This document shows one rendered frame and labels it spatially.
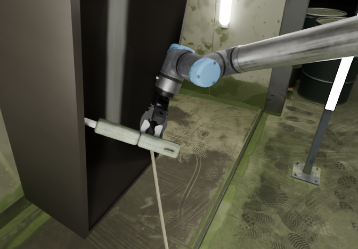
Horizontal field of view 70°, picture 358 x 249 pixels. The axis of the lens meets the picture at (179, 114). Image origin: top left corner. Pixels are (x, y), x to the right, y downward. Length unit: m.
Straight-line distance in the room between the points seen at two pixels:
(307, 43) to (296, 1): 1.92
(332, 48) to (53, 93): 0.69
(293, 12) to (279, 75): 0.59
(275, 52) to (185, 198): 1.33
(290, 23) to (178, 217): 1.91
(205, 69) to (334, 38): 0.34
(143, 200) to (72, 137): 1.14
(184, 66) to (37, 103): 0.45
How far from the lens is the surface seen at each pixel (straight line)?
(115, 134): 0.91
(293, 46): 0.72
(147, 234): 1.71
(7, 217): 1.99
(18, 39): 0.78
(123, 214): 1.81
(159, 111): 0.86
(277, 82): 2.81
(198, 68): 0.79
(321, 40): 0.68
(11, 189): 1.97
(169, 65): 0.90
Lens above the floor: 1.46
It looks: 31 degrees down
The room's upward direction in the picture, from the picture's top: straight up
